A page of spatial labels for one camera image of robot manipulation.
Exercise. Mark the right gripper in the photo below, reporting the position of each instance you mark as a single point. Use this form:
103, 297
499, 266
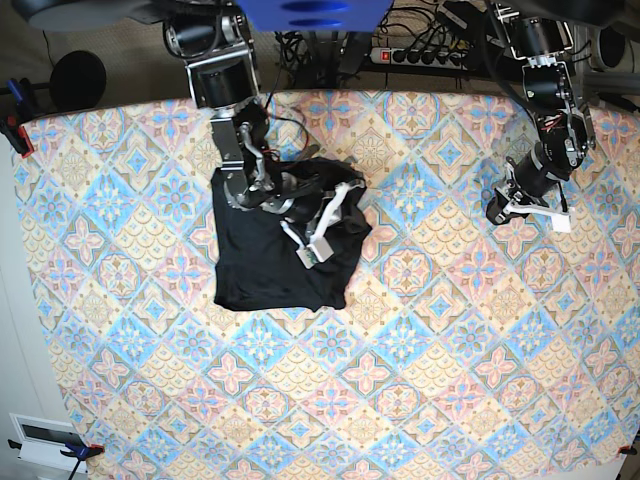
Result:
310, 200

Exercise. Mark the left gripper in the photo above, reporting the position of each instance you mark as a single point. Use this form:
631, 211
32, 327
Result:
533, 186

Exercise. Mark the black t-shirt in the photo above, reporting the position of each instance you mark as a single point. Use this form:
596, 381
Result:
260, 270

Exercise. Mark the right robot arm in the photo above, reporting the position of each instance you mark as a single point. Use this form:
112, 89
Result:
214, 42

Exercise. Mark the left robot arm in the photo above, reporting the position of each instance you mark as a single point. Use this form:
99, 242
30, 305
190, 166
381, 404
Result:
538, 35

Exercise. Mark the patterned tablecloth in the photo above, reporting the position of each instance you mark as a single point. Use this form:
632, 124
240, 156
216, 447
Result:
464, 351

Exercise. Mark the white speaker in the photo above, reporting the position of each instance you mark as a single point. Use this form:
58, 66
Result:
609, 48

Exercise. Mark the white power strip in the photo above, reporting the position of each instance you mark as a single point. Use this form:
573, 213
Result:
417, 58

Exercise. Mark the orange clamp lower right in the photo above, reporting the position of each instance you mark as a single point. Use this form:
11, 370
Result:
628, 450

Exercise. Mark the black round stool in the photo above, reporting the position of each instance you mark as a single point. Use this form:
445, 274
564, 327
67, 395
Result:
77, 82

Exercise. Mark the blue clamp lower left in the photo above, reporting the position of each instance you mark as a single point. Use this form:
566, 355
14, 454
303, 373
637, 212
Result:
75, 451

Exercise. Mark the blue clamp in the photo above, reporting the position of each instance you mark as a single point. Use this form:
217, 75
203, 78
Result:
12, 125
75, 451

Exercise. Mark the blue clamp upper left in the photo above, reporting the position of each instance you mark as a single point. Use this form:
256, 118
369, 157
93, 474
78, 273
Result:
12, 125

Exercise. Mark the white floor box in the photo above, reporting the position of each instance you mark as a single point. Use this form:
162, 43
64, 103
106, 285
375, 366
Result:
28, 428

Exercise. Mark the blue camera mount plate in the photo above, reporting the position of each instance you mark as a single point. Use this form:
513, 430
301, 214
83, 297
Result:
315, 15

